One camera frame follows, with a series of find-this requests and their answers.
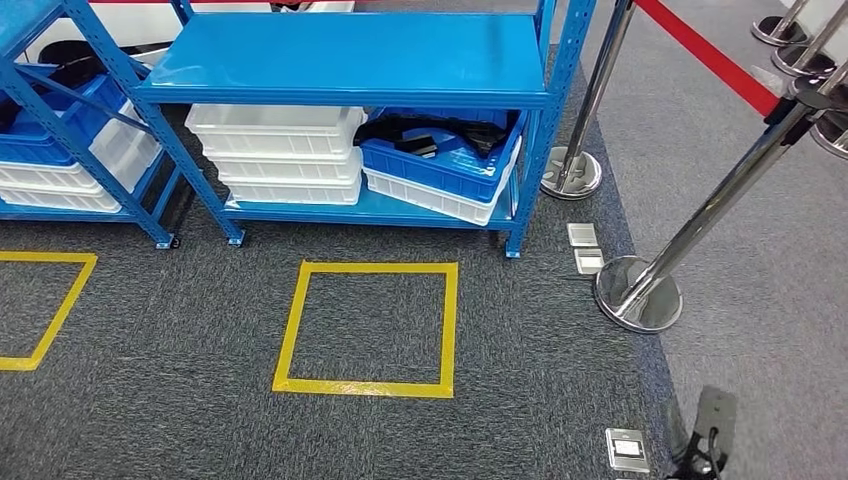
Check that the black part with label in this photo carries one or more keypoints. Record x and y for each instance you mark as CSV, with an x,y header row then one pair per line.
x,y
420,146

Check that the blue metal shelf rack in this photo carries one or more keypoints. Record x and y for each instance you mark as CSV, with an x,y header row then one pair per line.
x,y
344,60
73,142

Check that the blue plastic crate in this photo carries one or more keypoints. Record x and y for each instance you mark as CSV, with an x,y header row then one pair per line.
x,y
86,119
437,169

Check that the silver floor socket plate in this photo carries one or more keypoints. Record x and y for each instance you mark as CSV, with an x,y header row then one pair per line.
x,y
627,450
582,234
589,261

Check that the yellow tape square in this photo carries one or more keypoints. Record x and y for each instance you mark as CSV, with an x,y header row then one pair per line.
x,y
291,331

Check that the chrome barrier stanchion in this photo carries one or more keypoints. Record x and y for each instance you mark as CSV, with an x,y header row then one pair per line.
x,y
805,60
778,26
831,136
715,205
590,106

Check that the open grey floor socket lid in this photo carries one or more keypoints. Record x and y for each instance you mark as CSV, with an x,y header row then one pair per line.
x,y
715,417

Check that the clear plastic wrapper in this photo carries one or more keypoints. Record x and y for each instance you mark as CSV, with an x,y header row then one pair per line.
x,y
768,79

